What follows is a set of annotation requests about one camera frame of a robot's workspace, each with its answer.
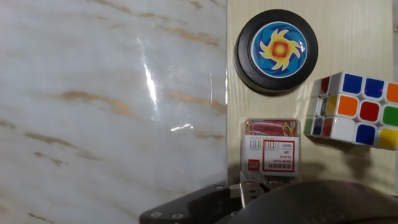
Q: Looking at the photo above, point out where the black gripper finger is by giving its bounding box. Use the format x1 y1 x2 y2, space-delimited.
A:
139 172 265 224

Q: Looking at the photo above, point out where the red white card box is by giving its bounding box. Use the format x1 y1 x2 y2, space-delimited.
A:
239 118 302 184

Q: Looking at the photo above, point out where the white rubik's cube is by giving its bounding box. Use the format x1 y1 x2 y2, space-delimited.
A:
303 71 398 152

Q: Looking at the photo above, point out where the beige wooden shelf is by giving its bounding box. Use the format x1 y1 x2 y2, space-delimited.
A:
226 0 396 197

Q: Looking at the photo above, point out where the white marble pattern sheet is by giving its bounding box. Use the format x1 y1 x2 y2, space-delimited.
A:
0 0 229 224

